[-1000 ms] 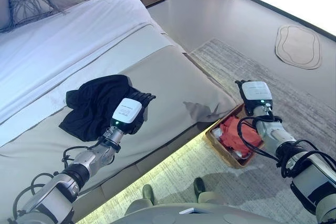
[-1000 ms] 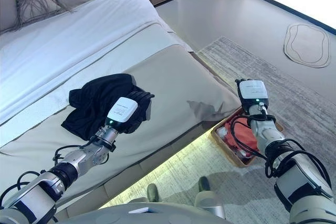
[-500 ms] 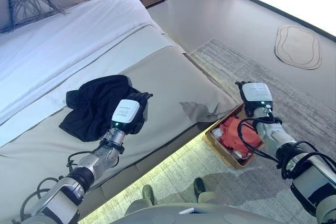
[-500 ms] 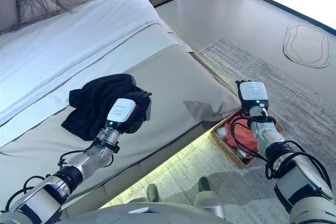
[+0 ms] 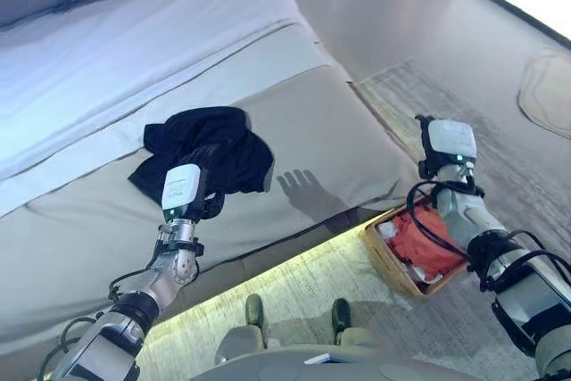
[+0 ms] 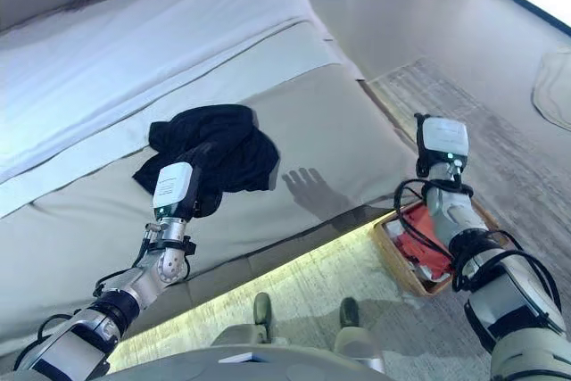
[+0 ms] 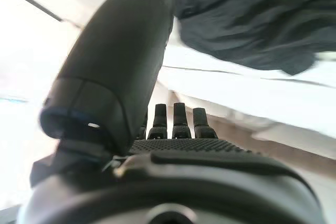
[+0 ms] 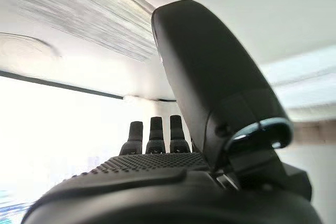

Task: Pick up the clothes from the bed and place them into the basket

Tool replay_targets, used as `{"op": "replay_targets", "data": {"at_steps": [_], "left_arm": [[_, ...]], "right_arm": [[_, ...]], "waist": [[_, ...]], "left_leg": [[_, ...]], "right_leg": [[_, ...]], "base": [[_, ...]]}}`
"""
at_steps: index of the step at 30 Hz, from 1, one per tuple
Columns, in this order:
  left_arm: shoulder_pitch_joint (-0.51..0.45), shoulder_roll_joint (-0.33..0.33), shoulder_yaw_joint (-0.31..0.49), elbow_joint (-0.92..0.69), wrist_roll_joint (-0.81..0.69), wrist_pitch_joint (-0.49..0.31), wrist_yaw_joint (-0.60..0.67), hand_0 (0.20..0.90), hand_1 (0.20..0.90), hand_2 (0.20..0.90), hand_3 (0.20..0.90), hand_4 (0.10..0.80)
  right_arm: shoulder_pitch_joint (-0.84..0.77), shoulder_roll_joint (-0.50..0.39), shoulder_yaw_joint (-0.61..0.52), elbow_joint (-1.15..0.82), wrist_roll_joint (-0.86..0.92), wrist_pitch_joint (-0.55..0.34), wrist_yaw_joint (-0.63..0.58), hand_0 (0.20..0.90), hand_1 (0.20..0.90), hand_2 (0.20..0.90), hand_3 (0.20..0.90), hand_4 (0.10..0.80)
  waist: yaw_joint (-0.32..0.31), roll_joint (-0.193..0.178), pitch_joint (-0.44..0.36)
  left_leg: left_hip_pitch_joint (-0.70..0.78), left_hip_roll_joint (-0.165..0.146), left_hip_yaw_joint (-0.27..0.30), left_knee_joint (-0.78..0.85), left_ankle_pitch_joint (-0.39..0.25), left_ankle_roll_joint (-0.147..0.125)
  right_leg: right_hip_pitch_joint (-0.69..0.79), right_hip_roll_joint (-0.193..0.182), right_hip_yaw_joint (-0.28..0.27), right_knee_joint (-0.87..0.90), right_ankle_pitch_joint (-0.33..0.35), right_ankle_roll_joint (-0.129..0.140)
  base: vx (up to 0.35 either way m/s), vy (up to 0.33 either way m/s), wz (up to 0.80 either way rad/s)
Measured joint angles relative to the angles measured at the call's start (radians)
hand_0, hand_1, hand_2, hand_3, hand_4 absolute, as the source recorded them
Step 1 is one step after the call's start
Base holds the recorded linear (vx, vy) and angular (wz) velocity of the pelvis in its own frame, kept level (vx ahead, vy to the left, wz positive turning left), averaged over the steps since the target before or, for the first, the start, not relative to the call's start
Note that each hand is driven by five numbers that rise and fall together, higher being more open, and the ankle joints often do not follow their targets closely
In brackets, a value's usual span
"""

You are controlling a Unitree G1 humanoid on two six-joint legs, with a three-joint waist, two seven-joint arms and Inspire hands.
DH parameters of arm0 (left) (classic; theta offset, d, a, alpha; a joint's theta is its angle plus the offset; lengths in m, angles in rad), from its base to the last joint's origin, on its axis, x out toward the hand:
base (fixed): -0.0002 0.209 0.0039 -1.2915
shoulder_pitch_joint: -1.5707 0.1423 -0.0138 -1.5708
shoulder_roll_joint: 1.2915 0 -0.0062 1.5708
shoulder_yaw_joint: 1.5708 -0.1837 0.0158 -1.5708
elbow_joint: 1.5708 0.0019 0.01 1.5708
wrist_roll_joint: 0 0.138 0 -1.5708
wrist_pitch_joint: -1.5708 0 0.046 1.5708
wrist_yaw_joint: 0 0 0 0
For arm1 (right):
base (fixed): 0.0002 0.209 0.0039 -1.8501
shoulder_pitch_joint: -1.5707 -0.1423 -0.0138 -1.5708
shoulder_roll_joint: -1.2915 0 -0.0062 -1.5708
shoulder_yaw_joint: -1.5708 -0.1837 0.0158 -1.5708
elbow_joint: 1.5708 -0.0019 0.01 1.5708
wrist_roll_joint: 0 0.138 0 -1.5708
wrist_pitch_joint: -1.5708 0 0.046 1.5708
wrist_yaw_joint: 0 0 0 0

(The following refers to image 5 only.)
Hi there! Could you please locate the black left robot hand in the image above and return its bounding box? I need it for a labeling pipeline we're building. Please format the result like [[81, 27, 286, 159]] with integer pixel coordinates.
[[160, 142, 234, 224]]

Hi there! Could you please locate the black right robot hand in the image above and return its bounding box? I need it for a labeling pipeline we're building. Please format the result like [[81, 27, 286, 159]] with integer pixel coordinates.
[[414, 113, 478, 181]]

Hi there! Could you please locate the black garment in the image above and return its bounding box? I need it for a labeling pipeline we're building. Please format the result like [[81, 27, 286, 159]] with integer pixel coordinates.
[[128, 105, 277, 222]]

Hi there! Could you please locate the red garment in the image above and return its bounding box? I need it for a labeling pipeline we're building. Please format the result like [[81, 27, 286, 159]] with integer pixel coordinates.
[[385, 209, 470, 280]]

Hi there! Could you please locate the white garment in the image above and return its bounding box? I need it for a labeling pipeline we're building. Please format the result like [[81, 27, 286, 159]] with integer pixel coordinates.
[[376, 221, 443, 285]]

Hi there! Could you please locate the beige upholstered bed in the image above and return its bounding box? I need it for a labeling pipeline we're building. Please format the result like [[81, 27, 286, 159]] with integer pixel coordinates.
[[0, 0, 421, 347]]

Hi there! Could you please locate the wicker laundry basket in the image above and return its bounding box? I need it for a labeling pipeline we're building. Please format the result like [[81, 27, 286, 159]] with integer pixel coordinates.
[[363, 205, 473, 298]]

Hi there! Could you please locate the grey striped rug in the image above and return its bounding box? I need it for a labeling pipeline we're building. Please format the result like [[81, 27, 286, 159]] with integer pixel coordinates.
[[133, 57, 571, 381]]

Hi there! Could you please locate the cream oval rug dark outline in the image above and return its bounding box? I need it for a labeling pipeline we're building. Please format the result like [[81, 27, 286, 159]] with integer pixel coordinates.
[[516, 45, 571, 140]]

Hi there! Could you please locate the white duvet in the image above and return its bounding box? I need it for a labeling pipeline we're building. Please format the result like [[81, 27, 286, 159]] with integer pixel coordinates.
[[0, 0, 323, 218]]

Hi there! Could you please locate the silver left robot leg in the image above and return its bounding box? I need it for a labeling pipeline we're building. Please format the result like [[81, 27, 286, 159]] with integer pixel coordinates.
[[212, 293, 269, 368]]

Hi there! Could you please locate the silver robot leg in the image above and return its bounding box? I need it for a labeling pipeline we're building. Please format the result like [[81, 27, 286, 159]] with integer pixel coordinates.
[[212, 293, 269, 368], [329, 297, 381, 350]]

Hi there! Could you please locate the silver right robot leg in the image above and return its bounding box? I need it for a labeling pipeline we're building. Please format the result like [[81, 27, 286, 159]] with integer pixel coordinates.
[[329, 297, 381, 350]]

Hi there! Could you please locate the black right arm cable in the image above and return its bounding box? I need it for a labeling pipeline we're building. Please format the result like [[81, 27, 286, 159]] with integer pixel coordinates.
[[404, 178, 571, 293]]

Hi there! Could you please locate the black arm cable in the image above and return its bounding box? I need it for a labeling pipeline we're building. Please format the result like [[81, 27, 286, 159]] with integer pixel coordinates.
[[404, 178, 571, 293], [37, 237, 179, 381]]

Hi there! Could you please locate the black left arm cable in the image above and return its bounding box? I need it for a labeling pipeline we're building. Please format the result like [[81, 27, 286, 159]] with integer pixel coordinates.
[[37, 237, 179, 381]]

